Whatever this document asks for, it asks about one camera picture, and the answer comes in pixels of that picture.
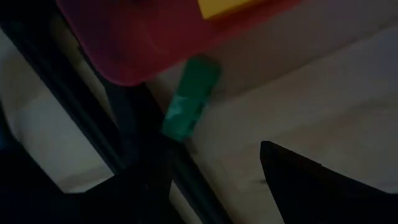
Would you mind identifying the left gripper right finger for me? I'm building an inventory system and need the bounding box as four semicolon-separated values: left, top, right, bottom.
259;140;398;224

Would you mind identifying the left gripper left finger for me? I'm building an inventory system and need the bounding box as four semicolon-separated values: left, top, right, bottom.
0;146;174;224

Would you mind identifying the amber long plastic brick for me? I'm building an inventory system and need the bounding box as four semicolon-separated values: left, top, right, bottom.
197;0;265;20

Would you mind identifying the green long plastic brick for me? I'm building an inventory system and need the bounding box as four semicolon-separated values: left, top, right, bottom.
160;55;223;142

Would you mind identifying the pink translucent plastic bin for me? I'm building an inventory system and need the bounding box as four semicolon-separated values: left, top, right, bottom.
55;0;302;87

